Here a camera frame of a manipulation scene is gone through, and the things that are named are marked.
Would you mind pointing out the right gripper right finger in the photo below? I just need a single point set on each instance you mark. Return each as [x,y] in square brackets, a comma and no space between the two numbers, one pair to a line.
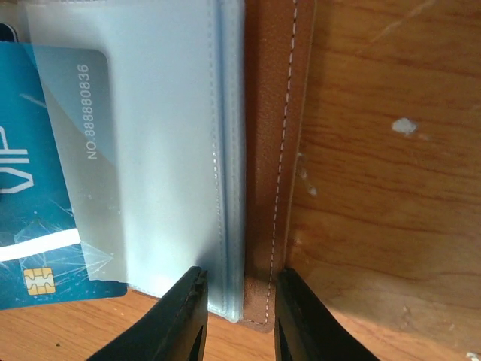
[305,329]

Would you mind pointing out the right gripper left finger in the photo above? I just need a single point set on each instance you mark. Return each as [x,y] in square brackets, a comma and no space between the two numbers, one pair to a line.
[175,328]

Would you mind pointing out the blue credit card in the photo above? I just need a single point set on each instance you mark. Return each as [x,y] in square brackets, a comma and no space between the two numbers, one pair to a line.
[42,259]

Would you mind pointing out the brown leather card holder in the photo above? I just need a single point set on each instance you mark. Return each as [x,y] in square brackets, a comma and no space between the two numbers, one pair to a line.
[177,128]

